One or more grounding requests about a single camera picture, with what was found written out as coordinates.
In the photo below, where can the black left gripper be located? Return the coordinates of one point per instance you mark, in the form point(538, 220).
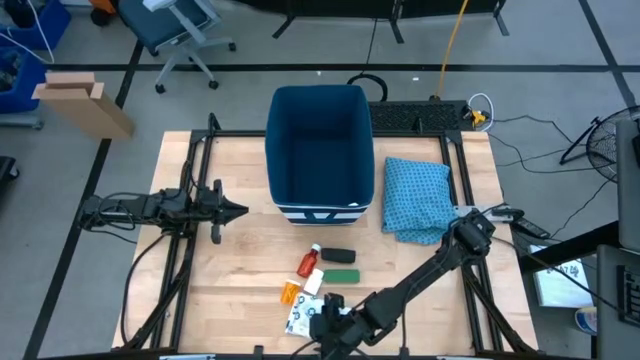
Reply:
point(217, 212)

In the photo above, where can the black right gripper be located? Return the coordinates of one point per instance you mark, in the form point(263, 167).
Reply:
point(337, 327)

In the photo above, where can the white patterned packet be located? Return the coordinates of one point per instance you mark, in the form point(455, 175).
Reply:
point(299, 315)

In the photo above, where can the orange pill vial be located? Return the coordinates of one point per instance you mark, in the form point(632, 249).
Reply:
point(290, 292)

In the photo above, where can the white plastic bottle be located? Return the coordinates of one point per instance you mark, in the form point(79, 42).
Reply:
point(314, 281)

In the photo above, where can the green bandage roll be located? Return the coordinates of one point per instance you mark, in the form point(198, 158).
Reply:
point(341, 276)

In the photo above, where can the red-orange bottle with white cap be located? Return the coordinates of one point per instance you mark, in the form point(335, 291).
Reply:
point(308, 262)

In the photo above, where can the black bandage roll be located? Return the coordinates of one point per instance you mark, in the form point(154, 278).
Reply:
point(338, 255)

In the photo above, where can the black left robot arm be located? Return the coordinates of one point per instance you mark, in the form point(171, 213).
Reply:
point(140, 205)

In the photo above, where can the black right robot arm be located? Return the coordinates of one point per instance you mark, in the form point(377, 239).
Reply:
point(425, 280)

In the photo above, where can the navy white striped fabric basket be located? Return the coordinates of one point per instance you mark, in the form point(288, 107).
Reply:
point(320, 150)

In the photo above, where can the blue plastic bin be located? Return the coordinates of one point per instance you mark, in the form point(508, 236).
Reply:
point(17, 80)
point(37, 22)

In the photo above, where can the blue patterned folded cloth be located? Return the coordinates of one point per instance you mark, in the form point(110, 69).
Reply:
point(417, 200)

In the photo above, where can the brown cardboard box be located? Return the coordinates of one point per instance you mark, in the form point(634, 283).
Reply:
point(85, 107)

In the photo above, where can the silver mounting plate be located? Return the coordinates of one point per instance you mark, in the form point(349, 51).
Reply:
point(467, 210)

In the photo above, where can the grey office chair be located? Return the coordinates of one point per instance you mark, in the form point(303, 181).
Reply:
point(165, 25)

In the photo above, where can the black partition screen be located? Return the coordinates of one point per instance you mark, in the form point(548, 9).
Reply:
point(350, 6)

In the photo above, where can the orange object on floor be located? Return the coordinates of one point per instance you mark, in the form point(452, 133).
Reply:
point(102, 7)

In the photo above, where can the white printed paper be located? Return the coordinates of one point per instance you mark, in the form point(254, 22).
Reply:
point(560, 280)

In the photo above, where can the black side desk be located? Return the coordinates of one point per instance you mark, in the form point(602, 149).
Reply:
point(565, 247)

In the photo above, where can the white blue cup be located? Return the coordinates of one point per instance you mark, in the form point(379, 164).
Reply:
point(587, 320)

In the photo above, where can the grey monitor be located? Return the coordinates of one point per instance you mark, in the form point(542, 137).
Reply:
point(629, 190)

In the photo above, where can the black floor fan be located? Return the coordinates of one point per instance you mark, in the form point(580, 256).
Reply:
point(607, 142)

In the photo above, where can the black aluminium table frame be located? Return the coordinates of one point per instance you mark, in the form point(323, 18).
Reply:
point(197, 150)

